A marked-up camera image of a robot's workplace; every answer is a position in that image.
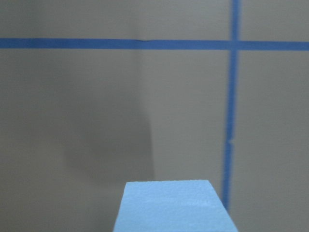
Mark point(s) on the light blue foam block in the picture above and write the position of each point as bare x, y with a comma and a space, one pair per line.
172, 206

